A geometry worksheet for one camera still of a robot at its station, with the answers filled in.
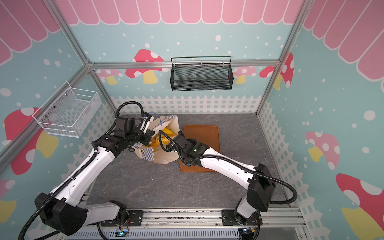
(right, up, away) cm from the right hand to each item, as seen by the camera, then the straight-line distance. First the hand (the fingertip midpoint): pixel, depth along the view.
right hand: (191, 141), depth 80 cm
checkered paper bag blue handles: (-16, -9, +8) cm, 21 cm away
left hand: (-20, +4, -1) cm, 21 cm away
